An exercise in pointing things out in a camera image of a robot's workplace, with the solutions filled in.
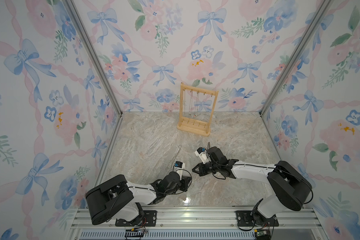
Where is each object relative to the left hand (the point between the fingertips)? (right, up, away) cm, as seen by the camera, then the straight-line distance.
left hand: (193, 179), depth 83 cm
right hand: (+1, +5, +2) cm, 6 cm away
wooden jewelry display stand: (+5, +29, +20) cm, 35 cm away
